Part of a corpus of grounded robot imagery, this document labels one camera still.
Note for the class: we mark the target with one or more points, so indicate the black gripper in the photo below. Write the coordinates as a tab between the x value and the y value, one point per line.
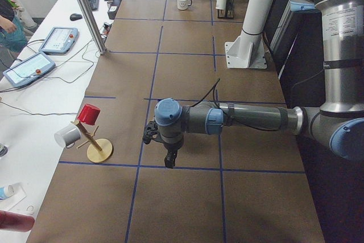
172	147

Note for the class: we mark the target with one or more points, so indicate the white smiley face mug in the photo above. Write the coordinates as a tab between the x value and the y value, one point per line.
184	4

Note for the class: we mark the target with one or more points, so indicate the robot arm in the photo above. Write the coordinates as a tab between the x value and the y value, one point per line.
324	94

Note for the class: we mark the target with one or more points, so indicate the red cup on tree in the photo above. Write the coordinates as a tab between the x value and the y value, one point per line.
89	114

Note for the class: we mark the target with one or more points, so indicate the white cup on tree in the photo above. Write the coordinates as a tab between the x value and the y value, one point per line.
68	135

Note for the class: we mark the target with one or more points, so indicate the white ribbed cup on rack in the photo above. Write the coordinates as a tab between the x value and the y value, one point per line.
221	4

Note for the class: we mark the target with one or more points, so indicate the wooden mug tree stand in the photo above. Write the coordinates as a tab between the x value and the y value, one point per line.
98	150

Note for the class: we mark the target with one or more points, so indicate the far teach pendant tablet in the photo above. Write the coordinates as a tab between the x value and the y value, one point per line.
59	41

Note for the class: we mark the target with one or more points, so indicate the teach pendant tablet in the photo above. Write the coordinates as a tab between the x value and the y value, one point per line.
59	41
29	70

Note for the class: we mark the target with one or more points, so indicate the near teach pendant tablet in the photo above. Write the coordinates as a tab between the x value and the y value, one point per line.
29	70

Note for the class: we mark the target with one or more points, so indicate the small lying bottle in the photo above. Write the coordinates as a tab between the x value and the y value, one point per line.
6	192

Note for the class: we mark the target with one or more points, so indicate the red thermos bottle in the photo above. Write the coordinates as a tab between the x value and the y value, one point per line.
16	222

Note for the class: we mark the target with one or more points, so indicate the black computer mouse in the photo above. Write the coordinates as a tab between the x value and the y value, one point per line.
75	16

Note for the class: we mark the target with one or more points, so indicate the person at desk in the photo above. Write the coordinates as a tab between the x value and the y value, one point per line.
12	34

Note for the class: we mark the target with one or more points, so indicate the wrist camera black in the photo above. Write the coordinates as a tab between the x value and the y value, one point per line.
151	133

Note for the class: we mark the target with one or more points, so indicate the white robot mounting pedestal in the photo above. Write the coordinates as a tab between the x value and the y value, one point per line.
247	51

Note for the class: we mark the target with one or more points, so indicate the black wire cup rack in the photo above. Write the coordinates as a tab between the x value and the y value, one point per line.
221	14

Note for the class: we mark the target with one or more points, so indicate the aluminium frame post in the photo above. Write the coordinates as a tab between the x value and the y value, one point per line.
92	26

